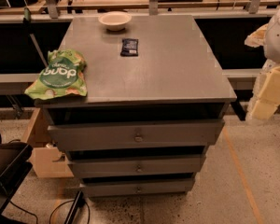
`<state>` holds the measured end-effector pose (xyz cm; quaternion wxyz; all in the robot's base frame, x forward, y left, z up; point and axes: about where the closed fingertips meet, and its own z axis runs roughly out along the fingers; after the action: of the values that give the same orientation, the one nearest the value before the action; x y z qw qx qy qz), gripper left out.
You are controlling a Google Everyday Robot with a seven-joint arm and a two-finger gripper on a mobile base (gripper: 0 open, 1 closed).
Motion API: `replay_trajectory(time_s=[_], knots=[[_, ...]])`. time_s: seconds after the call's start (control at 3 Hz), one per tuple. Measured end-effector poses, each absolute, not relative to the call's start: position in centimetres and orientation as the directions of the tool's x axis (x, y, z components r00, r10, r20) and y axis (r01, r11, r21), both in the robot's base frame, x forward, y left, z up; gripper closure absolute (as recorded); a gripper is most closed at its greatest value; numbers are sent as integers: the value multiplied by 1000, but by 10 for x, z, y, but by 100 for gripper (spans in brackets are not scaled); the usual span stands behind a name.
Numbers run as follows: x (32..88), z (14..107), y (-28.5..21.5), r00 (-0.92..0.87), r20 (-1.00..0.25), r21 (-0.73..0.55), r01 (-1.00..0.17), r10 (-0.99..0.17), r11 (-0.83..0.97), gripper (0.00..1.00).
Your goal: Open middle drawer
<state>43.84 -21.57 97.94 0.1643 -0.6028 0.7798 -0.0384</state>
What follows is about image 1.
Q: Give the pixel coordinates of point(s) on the grey drawer cabinet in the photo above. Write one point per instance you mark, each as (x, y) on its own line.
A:
(174, 77)

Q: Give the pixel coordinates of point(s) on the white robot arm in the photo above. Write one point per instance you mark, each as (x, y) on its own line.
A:
(268, 36)

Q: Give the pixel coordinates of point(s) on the wooden box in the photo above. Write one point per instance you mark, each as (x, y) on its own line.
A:
(47, 160)

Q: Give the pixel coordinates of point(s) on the green snack bag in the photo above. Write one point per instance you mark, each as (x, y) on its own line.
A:
(63, 76)

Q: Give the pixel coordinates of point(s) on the white bowl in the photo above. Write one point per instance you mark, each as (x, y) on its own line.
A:
(115, 20)

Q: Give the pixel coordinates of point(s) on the black tray stand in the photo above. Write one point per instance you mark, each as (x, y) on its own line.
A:
(14, 167)

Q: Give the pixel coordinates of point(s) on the grey drawer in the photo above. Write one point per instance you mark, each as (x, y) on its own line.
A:
(104, 136)
(137, 166)
(137, 187)

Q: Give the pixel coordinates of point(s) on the grey bottom drawer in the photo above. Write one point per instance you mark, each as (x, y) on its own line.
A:
(137, 187)

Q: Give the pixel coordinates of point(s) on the dark blue snack packet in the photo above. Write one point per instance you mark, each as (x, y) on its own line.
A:
(129, 47)

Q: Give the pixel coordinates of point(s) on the grey top drawer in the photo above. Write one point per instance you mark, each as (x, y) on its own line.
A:
(104, 136)

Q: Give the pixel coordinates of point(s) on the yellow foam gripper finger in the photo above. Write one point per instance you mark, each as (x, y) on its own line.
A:
(266, 93)

